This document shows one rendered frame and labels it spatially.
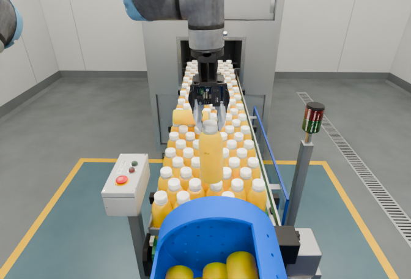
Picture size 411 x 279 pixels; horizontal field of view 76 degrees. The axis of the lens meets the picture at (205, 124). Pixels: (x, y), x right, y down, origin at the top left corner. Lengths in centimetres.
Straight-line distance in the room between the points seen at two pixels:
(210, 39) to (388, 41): 522
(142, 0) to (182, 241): 54
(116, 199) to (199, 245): 30
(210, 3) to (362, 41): 498
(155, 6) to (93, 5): 455
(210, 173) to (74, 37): 478
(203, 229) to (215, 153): 19
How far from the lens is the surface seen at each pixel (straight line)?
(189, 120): 114
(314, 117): 100
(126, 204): 87
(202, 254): 75
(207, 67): 55
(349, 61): 546
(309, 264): 107
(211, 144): 67
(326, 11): 508
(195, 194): 87
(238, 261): 64
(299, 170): 114
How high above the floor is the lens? 165
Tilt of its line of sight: 29 degrees down
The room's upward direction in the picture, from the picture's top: straight up
